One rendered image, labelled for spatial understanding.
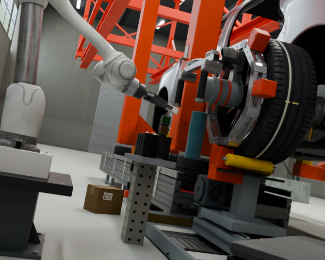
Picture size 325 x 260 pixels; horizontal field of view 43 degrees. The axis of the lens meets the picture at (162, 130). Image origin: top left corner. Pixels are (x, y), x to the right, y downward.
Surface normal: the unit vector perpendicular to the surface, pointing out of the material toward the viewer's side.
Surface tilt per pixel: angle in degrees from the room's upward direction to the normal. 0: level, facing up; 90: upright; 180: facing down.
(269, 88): 90
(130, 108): 90
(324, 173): 90
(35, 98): 75
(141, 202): 90
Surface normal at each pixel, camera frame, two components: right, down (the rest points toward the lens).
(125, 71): 0.44, 0.11
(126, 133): 0.28, -0.01
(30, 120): 0.65, 0.07
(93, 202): -0.72, -0.18
